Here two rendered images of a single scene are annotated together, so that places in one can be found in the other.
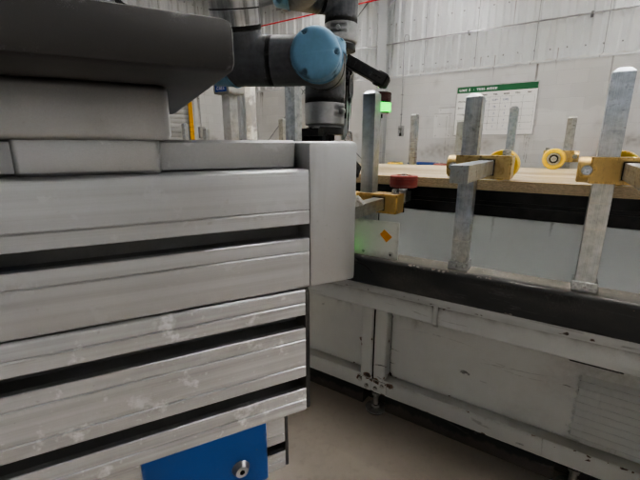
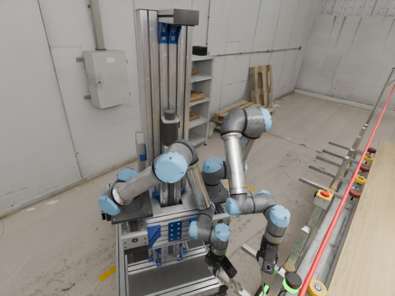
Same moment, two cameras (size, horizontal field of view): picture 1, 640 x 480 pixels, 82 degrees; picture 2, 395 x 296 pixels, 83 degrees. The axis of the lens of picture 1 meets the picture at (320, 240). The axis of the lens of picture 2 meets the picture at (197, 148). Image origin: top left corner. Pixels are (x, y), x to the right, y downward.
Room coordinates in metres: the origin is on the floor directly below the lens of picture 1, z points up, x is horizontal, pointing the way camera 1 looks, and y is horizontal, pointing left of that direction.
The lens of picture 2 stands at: (0.67, -0.73, 2.00)
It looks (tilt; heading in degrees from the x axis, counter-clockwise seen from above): 30 degrees down; 96
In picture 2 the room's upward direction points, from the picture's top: 4 degrees clockwise
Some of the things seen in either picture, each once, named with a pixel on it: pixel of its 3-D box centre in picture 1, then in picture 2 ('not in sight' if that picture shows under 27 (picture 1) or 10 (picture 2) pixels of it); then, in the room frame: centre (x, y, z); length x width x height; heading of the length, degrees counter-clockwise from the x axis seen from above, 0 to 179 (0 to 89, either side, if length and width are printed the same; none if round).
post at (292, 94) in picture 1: (294, 165); (292, 258); (1.14, 0.08, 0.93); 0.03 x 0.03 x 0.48; 57
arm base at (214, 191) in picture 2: not in sight; (210, 184); (0.65, 0.40, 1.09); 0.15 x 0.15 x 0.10
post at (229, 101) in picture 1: (232, 165); (308, 231); (1.28, 0.30, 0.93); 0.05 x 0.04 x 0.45; 57
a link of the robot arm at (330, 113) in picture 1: (326, 116); (218, 247); (0.74, -0.01, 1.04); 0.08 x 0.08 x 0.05
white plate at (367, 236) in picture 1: (353, 235); not in sight; (0.99, -0.09, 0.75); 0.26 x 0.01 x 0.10; 57
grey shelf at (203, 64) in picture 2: not in sight; (183, 107); (0.01, 2.66, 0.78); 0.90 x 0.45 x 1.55; 56
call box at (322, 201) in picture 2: (229, 84); (322, 199); (1.28, 0.29, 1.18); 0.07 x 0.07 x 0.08; 57
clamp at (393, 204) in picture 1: (376, 201); not in sight; (0.99, -0.15, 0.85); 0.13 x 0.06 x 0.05; 57
